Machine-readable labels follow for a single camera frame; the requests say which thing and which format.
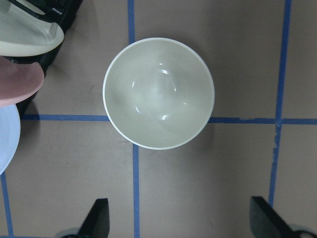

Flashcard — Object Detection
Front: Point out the black dish rack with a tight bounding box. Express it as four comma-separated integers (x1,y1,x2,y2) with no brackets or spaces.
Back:
0,0,82,115

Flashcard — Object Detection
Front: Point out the pink plate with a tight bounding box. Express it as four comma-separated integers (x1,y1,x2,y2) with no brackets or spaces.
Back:
0,57,45,107

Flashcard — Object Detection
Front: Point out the white bowl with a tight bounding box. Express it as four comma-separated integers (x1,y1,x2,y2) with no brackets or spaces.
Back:
102,38,215,150

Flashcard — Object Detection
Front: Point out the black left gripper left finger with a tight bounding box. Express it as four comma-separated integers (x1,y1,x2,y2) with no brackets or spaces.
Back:
55,198,111,238

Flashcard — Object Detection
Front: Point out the blue plate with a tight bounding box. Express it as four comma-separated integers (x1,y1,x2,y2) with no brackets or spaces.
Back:
0,104,21,174

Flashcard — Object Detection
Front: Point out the cream plate in rack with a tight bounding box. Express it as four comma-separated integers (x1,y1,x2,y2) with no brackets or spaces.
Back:
0,0,64,57

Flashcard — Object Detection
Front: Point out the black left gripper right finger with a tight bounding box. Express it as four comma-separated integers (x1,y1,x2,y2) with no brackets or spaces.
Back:
249,196,317,238

